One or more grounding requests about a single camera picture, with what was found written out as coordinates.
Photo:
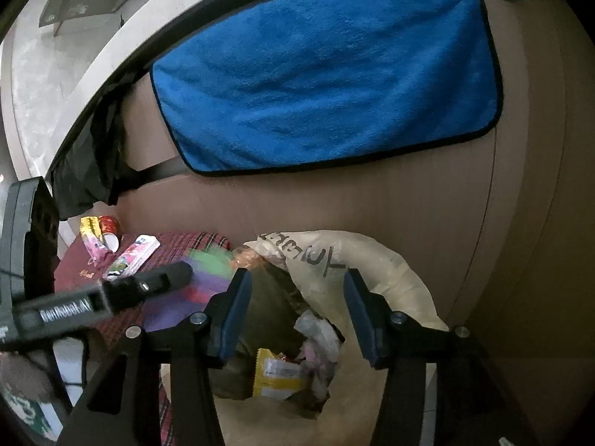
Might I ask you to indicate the pink white tube package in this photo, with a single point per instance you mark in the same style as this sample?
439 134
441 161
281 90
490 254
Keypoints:
133 258

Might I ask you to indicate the black cloth hanging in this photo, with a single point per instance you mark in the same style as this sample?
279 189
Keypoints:
90 166

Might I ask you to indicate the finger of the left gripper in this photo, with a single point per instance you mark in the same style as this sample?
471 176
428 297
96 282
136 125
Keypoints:
127 293

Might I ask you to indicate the crumpled white tissue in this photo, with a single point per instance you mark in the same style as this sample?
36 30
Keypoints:
319 353

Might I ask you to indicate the yellow snack packet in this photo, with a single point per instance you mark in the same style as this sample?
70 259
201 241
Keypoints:
277 378

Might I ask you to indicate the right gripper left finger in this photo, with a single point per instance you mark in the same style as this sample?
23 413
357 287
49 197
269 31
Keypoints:
120 406

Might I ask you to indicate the blue towel hanging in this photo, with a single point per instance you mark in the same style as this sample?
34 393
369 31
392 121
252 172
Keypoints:
291 83

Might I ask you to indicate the red yellow crumpled snack can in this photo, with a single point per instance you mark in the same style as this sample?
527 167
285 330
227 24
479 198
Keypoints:
101 238

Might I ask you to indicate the purple eggplant sponge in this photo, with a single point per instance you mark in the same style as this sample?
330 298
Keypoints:
212 273

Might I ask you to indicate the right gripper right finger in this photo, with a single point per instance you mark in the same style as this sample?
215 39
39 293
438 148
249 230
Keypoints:
475 406

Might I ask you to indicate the beige trash bag liner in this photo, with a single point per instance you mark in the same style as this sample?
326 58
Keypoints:
295 272

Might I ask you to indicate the white countertop ledge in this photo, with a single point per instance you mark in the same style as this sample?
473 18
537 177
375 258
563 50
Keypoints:
48 79

